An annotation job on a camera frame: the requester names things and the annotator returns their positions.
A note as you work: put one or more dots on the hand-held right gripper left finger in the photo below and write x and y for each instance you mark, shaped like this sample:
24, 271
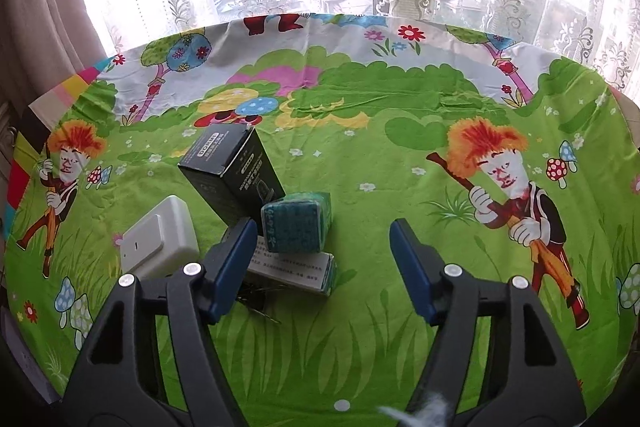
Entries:
232, 267

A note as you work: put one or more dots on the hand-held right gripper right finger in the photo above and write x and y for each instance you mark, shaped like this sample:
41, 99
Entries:
412, 267

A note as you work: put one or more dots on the teal green box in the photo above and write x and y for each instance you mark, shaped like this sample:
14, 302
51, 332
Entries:
295, 224

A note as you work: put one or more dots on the dark metal clip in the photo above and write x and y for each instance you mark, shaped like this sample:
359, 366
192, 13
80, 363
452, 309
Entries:
260, 304

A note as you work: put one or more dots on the white text box green edge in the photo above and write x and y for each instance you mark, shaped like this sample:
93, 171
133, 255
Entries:
295, 269

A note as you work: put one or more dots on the black box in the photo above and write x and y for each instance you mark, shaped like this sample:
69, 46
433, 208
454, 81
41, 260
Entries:
225, 172

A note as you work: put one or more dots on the green printed blanket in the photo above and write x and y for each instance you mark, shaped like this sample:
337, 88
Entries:
350, 167

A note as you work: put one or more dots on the brown drape curtain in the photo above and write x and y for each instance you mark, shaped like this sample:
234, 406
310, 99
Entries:
40, 7

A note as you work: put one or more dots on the white plastic switch box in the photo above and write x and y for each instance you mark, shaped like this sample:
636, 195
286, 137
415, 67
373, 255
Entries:
157, 237

